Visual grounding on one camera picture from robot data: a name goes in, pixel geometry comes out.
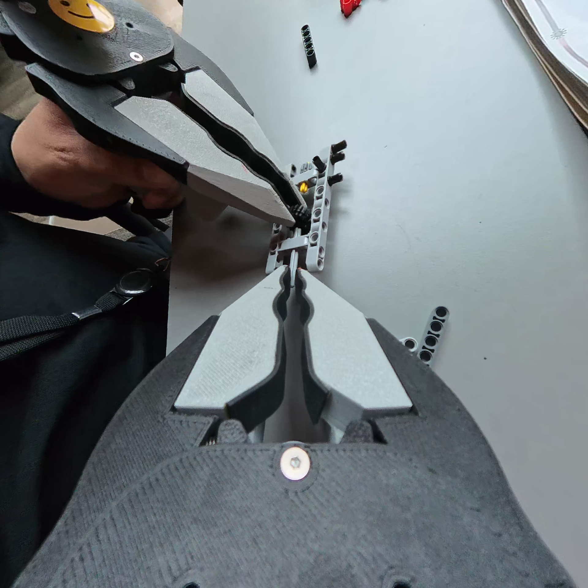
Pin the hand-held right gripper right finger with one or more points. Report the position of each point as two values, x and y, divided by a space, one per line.
353 363

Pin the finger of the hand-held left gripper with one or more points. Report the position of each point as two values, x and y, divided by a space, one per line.
193 147
229 110

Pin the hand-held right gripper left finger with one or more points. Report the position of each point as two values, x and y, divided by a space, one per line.
229 358

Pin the grey lego frame assembly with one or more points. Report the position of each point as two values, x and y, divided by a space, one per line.
321 216

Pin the short grey lego beam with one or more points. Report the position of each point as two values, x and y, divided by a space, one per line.
409 343

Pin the long grey lego beam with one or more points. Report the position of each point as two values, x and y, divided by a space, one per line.
432 335

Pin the black lego beam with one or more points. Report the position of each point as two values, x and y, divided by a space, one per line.
309 46

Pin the red lego piece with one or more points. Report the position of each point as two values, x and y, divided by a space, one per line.
350 7

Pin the lego instruction booklet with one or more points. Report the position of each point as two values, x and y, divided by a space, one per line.
565 36

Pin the person's left hand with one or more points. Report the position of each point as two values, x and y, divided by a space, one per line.
78 165

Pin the person's black clothing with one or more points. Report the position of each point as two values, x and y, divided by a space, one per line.
55 436

